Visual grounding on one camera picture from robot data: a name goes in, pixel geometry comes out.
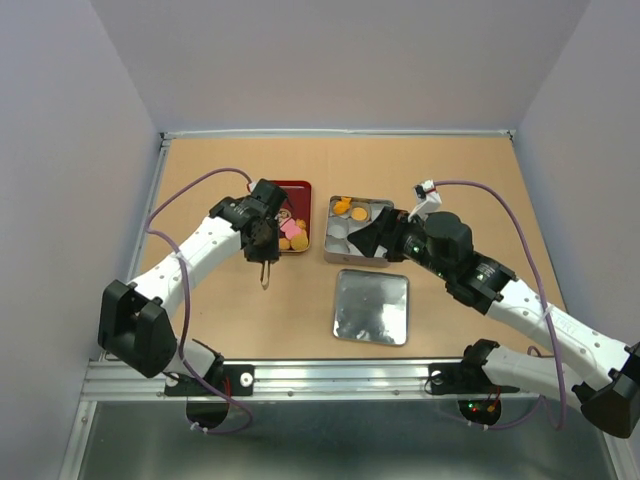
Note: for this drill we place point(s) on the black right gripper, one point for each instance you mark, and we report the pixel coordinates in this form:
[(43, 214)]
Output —
[(389, 221)]

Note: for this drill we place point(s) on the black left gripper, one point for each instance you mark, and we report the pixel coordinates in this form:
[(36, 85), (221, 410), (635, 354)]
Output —
[(271, 253)]

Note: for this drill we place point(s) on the round tan biscuit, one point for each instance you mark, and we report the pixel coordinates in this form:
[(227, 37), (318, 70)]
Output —
[(359, 214), (299, 242)]

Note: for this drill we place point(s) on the orange cat-shaped cookie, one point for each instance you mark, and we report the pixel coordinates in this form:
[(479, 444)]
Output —
[(341, 206)]

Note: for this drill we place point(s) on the silver metal tongs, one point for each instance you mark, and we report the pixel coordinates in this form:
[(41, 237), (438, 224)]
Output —
[(265, 274)]

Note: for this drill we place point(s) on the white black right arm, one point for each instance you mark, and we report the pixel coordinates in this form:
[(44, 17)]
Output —
[(594, 373)]

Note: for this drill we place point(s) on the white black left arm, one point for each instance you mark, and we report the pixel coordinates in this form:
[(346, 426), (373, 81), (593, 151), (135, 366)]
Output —
[(135, 317)]

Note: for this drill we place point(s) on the pink round cookie lower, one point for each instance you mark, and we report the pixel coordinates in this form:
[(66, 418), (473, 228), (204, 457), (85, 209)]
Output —
[(290, 228)]

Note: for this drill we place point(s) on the red rectangular tray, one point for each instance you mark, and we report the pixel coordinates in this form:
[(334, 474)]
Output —
[(298, 205)]

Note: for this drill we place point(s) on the silver tin lid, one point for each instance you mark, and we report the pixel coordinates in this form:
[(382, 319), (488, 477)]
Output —
[(371, 307)]

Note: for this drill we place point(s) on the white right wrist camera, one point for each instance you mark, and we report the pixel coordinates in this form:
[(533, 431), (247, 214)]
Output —
[(428, 200)]

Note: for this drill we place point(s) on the aluminium front rail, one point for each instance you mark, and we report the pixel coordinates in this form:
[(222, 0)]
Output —
[(279, 380)]

